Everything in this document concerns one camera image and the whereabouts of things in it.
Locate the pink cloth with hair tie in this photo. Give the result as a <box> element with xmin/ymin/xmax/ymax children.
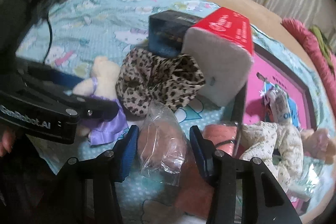
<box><xmin>202</xmin><ymin>122</ymin><xmax>240</xmax><ymax>157</ymax></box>

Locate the white floral scrunchie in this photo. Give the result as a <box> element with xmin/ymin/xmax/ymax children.
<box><xmin>240</xmin><ymin>121</ymin><xmax>303</xmax><ymax>192</ymax></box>

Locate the teddy bear purple dress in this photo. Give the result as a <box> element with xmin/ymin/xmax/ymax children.
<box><xmin>72</xmin><ymin>56</ymin><xmax>128</xmax><ymax>146</ymax></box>

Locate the leopard print scrunchie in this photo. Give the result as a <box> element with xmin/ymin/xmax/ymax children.
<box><xmin>116</xmin><ymin>48</ymin><xmax>206</xmax><ymax>117</ymax></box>

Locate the pink plush toy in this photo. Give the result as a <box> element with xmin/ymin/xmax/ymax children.
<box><xmin>300</xmin><ymin>128</ymin><xmax>335</xmax><ymax>165</ymax></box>

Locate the person's left hand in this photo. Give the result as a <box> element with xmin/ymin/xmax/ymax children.
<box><xmin>0</xmin><ymin>125</ymin><xmax>15</xmax><ymax>157</ymax></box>

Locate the small barcode packet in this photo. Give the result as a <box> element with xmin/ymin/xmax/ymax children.
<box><xmin>264</xmin><ymin>87</ymin><xmax>292</xmax><ymax>124</ymax></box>

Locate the dark purple box tray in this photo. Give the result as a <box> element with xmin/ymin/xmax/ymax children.
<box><xmin>231</xmin><ymin>41</ymin><xmax>320</xmax><ymax>217</ymax></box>

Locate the pink and blue book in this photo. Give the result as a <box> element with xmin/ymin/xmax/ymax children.
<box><xmin>243</xmin><ymin>53</ymin><xmax>313</xmax><ymax>212</ymax></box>

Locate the red tissue pack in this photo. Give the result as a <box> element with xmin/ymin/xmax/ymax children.
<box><xmin>182</xmin><ymin>7</ymin><xmax>254</xmax><ymax>107</ymax></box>

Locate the hello kitty blue sheet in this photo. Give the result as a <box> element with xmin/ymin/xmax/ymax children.
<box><xmin>15</xmin><ymin>0</ymin><xmax>336</xmax><ymax>224</ymax></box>

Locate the black small box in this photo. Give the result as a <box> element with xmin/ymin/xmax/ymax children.
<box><xmin>147</xmin><ymin>10</ymin><xmax>202</xmax><ymax>58</ymax></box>

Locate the pink quilt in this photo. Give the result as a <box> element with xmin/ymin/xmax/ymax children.
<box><xmin>281</xmin><ymin>18</ymin><xmax>335</xmax><ymax>115</ymax></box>

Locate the green cloth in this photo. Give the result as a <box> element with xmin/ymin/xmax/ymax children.
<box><xmin>309</xmin><ymin>25</ymin><xmax>335</xmax><ymax>75</ymax></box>

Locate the black cable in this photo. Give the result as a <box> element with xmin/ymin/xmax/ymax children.
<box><xmin>41</xmin><ymin>13</ymin><xmax>54</xmax><ymax>64</ymax></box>

